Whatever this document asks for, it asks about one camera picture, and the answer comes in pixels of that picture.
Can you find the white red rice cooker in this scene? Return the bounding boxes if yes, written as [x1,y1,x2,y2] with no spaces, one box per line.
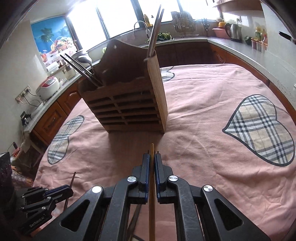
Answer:
[36,76,60,101]

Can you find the black frying pan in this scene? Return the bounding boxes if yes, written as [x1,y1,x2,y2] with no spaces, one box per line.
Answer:
[278,31,296,44]

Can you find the seasoning jar set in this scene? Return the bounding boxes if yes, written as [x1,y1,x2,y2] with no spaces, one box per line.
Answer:
[251,27,268,53]

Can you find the metal grey chopstick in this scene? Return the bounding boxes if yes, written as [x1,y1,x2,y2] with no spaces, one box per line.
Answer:
[60,54,103,87]
[61,54,103,87]

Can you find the wooden utensil holder box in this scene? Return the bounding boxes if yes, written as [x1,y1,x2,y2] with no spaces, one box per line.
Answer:
[78,39,168,133]

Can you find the wall power outlet strip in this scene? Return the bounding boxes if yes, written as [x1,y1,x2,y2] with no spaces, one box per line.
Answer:
[15,85,31,103]

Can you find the green vegetables in sink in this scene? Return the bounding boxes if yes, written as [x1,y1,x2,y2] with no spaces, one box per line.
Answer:
[157,32,173,42]

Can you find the tropical fruit window poster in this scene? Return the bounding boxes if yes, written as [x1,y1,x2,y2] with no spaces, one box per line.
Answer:
[31,16,77,68]

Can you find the pink heart-patterned tablecloth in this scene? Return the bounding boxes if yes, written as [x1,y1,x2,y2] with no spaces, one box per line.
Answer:
[34,64,295,240]

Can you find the stainless electric kettle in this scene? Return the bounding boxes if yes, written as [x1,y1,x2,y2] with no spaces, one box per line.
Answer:
[225,23,242,43]

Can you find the yellow dish soap bottle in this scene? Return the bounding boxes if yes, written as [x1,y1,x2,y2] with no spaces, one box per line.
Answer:
[144,14,152,27]

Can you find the silver spoon in holder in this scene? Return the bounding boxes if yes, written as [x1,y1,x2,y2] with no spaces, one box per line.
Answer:
[76,55,95,75]

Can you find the dish drying rack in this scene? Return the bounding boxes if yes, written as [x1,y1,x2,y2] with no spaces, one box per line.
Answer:
[171,11,199,38]

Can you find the kitchen sink faucet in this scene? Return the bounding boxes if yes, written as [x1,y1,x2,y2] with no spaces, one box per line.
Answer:
[133,20,151,40]

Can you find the brown wooden chopstick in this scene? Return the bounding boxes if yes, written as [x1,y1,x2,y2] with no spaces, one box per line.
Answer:
[147,5,161,58]

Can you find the light wooden chopstick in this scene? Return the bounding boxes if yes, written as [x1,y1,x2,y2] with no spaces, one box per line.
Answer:
[149,143,156,241]

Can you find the white round cooker pot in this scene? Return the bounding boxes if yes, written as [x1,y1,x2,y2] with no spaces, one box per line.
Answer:
[71,50,89,63]

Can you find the dark thin chopstick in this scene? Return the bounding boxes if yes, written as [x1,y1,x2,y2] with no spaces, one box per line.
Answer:
[63,171,76,211]

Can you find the upper wooden wall cabinets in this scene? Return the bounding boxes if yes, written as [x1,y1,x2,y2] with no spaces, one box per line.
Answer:
[206,0,262,13]

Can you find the small white electric kettle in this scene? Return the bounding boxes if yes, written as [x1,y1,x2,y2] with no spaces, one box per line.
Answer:
[63,65,76,80]

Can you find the pink plastic basin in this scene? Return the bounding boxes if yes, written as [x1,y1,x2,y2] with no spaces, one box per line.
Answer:
[212,28,230,39]

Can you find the lower wooden kitchen cabinets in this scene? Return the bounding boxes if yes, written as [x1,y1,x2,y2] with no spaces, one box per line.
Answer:
[25,38,295,147]

